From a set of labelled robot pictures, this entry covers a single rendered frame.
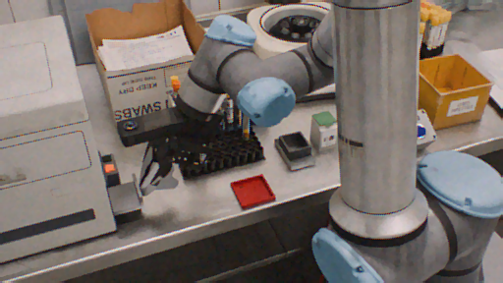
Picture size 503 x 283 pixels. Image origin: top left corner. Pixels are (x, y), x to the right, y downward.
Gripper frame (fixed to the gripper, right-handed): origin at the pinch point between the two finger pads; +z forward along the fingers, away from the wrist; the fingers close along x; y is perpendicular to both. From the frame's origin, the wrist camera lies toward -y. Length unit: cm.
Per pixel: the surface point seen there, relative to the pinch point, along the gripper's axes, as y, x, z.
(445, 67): 63, 11, -39
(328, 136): 34.4, 1.7, -18.9
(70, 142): -16.8, -4.5, -10.5
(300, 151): 28.7, 0.3, -14.6
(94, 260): -6.4, -8.5, 10.2
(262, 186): 21.8, -3.3, -7.4
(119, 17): 3, 53, -10
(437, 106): 54, -1, -33
